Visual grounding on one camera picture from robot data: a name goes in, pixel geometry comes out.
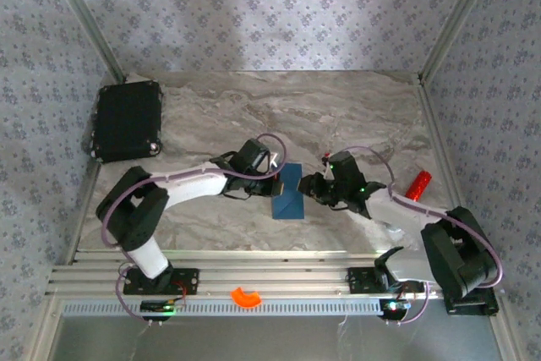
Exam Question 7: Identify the blue cloth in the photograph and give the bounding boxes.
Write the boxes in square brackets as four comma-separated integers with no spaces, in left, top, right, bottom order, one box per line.
[270,162,305,222]

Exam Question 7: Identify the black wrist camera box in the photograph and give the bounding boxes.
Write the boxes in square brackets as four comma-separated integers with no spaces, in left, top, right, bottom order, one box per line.
[328,151,367,195]
[236,138,271,172]

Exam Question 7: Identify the black clamp bracket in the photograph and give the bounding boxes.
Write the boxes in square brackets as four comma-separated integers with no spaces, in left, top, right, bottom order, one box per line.
[443,288,500,317]

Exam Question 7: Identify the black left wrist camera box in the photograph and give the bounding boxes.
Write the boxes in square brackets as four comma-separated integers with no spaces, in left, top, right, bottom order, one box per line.
[236,138,271,172]

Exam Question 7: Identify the aluminium base frame beam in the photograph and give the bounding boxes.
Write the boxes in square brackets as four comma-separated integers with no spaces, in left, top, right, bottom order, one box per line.
[44,249,500,299]

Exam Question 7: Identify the aluminium table side rail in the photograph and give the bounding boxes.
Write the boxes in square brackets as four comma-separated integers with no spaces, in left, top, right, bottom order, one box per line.
[416,75,468,212]
[63,161,105,267]

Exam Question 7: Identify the aluminium frame leg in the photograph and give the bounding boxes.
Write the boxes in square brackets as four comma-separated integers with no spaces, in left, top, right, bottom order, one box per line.
[25,295,64,361]
[488,314,525,361]

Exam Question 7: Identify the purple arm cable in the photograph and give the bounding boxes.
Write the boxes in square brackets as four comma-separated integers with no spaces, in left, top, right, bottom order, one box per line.
[336,145,505,326]
[101,132,288,326]

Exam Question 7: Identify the small lit circuit board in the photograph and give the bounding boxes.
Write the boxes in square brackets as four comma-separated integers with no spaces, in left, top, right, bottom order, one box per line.
[379,299,413,320]
[139,299,187,315]

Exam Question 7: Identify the black rectangular case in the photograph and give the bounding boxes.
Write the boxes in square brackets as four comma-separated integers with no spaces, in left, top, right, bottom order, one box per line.
[90,79,165,164]

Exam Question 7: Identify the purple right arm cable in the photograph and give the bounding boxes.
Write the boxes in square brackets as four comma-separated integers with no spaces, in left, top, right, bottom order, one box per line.
[336,145,505,326]

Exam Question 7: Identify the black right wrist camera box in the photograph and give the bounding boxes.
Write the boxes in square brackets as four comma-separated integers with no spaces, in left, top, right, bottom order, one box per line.
[328,151,367,195]

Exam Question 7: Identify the aluminium corner post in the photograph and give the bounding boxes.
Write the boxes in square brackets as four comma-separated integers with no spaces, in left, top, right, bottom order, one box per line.
[419,0,506,83]
[41,0,128,85]

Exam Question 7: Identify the orange curved plastic piece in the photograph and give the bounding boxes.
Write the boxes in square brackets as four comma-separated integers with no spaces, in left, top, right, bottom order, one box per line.
[229,287,263,309]

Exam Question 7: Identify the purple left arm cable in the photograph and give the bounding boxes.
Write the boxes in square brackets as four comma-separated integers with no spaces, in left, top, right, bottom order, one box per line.
[101,132,288,326]

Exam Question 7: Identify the grey slotted cable duct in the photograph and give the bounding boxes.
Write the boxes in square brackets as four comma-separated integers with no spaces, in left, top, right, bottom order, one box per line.
[61,298,384,318]

